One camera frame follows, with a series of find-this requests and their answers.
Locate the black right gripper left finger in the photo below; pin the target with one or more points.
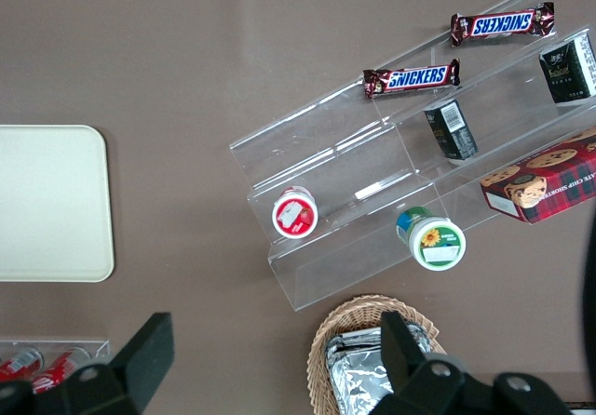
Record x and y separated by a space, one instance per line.
144 354

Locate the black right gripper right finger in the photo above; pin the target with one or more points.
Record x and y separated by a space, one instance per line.
400 350

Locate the woven wicker basket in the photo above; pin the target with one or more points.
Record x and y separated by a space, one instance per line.
326 340

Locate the cream plastic tray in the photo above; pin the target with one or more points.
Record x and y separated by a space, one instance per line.
51 201

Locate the clear acrylic can holder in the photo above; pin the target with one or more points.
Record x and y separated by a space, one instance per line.
100 347

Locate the foil wrapped package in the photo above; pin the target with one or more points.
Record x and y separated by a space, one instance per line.
354 373

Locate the red cola can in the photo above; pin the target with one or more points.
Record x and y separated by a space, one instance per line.
58 370
18 364

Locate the green sunflower lid cup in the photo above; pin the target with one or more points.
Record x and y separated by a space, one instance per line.
433 240

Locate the red lid yogurt cup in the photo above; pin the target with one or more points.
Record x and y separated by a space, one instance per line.
294 216

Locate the clear acrylic tiered shelf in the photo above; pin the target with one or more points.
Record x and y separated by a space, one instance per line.
335 154

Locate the red tartan cookie box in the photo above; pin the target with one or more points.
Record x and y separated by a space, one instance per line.
540 182

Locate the dark green drink carton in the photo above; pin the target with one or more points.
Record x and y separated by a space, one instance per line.
570 70
451 130

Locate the Snickers chocolate bar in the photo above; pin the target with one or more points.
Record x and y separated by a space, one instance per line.
503 24
414 79

